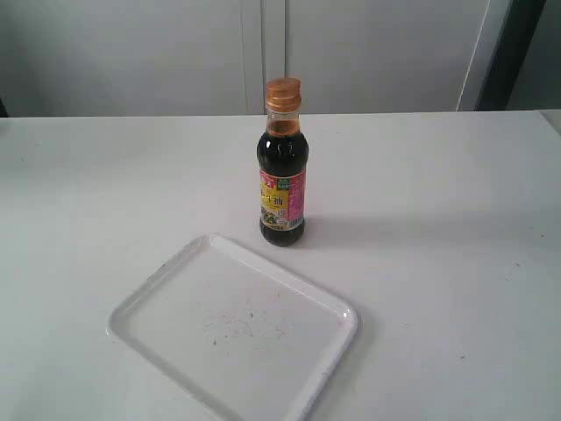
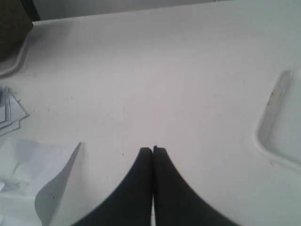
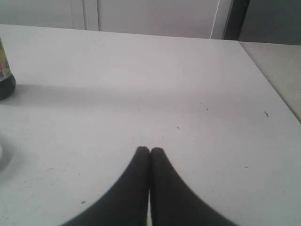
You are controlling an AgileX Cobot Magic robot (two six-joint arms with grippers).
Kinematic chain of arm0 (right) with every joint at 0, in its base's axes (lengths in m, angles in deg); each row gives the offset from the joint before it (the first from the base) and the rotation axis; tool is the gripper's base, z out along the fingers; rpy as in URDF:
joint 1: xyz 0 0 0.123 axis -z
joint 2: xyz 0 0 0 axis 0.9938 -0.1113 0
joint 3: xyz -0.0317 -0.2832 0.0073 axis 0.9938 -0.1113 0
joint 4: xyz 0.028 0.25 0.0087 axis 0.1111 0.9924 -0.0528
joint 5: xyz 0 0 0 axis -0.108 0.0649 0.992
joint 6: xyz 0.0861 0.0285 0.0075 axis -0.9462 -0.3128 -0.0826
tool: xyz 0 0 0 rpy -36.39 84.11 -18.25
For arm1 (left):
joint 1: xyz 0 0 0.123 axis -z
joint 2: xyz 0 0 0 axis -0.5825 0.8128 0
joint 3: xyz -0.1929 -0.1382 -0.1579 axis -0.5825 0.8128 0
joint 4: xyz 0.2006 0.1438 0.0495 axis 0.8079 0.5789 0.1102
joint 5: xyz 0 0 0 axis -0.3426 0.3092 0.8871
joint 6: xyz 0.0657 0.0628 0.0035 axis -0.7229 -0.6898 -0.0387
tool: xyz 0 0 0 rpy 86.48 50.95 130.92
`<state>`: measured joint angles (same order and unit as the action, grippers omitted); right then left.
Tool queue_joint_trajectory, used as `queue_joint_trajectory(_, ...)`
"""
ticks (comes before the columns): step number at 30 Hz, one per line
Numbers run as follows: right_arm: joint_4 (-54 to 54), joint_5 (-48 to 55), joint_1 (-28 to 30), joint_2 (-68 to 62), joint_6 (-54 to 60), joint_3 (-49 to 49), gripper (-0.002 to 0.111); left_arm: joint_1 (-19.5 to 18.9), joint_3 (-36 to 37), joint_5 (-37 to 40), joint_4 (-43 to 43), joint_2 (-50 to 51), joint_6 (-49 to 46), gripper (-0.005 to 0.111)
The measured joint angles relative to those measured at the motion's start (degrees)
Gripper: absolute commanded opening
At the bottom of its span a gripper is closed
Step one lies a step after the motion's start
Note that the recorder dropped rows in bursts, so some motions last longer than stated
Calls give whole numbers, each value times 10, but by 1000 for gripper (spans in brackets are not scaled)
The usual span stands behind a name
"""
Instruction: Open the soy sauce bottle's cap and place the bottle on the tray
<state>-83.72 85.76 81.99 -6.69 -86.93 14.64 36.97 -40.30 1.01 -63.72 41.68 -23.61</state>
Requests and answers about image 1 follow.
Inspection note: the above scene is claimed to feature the dark soy sauce bottle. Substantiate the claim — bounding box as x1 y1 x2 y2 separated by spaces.
256 77 309 246

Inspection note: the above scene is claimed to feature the white plastic tray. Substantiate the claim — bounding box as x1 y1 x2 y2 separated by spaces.
107 234 359 420

